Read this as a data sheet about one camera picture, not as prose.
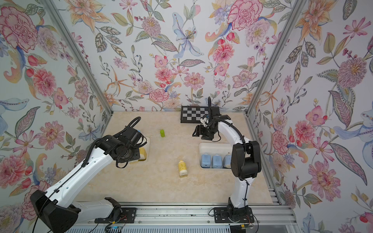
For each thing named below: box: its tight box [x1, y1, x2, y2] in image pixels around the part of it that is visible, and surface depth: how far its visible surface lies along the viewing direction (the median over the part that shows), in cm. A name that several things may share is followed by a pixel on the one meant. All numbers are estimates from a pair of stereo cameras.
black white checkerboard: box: [180, 105, 209, 124], surface depth 120 cm
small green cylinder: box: [159, 129, 166, 138], surface depth 106 cm
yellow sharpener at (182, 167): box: [178, 159, 188, 178], surface depth 85 cm
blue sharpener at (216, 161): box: [211, 153, 222, 169], surface depth 88 cm
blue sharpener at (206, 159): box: [201, 152, 212, 169], surface depth 88 cm
